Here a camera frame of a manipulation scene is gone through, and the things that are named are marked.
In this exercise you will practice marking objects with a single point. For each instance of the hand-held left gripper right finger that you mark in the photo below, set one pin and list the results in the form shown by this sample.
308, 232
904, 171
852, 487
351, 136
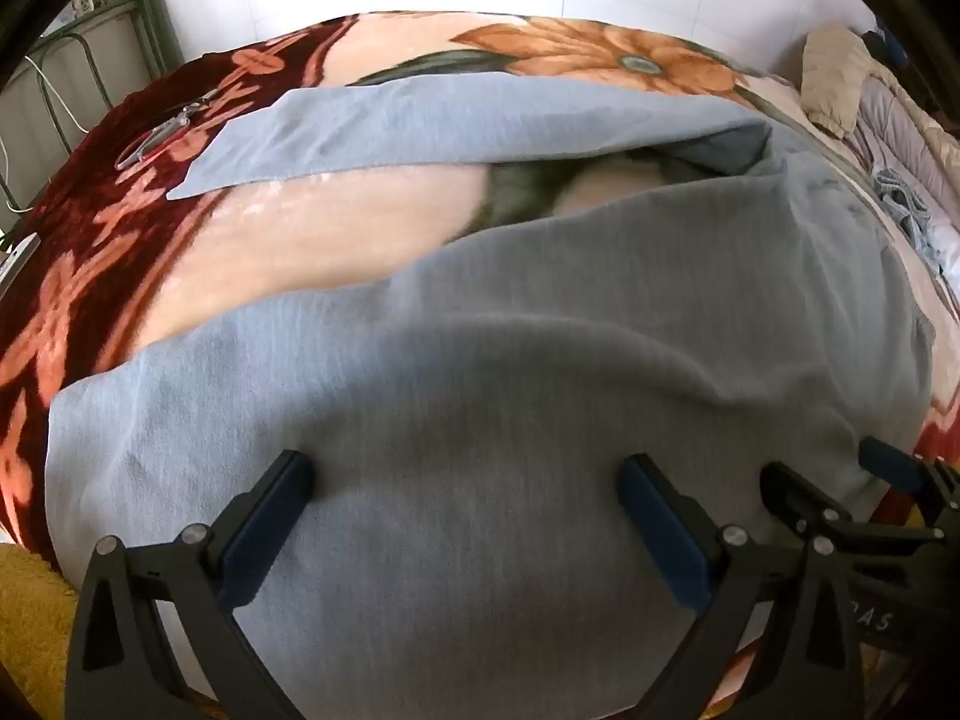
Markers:
664, 540

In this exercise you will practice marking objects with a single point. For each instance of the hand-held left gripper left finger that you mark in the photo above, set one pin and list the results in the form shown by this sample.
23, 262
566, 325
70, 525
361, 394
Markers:
262, 532

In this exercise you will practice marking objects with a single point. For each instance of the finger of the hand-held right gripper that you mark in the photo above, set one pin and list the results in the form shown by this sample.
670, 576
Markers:
892, 465
795, 499

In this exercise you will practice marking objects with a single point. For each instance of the grey pants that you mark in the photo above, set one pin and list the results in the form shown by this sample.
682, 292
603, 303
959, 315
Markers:
480, 360

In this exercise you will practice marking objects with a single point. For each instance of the white cloth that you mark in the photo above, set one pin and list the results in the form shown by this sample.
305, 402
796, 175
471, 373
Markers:
946, 255

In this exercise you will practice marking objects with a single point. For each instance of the yellow fluffy mat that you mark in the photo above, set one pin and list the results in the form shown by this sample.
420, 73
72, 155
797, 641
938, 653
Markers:
30, 600

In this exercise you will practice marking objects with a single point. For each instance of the blue striped cloth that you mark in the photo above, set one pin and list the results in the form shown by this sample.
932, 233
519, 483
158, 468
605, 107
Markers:
911, 202

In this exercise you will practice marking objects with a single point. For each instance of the floral fleece blanket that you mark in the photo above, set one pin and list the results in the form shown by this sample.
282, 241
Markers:
300, 232

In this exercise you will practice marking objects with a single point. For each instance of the pale quilted duvet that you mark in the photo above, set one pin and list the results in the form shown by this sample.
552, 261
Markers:
900, 135

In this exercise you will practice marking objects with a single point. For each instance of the white remote control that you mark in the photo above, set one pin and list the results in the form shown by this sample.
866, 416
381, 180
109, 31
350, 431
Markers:
19, 255

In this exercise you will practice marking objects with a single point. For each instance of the beige pillow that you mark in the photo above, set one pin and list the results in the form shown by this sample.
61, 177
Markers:
832, 75

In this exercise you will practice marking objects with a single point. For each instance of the dark blue cloth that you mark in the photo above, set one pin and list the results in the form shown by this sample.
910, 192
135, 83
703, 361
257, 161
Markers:
885, 49

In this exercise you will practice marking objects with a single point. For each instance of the green metal rack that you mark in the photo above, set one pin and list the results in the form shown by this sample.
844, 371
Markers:
161, 22

